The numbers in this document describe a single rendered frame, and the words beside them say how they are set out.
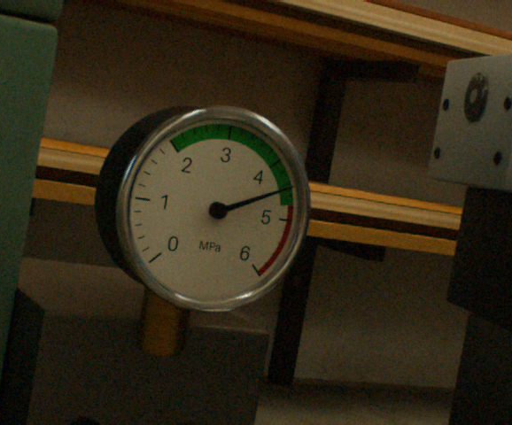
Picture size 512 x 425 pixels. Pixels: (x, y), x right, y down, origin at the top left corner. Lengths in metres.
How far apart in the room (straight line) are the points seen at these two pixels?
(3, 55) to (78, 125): 2.67
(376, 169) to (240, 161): 3.15
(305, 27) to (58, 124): 0.74
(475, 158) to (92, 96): 2.35
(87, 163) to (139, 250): 2.22
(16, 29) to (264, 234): 0.11
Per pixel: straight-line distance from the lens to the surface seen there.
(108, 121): 3.06
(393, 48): 2.88
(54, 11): 0.38
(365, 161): 3.45
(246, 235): 0.33
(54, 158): 2.51
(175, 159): 0.32
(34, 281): 0.40
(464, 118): 0.78
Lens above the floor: 0.68
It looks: 3 degrees down
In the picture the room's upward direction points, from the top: 10 degrees clockwise
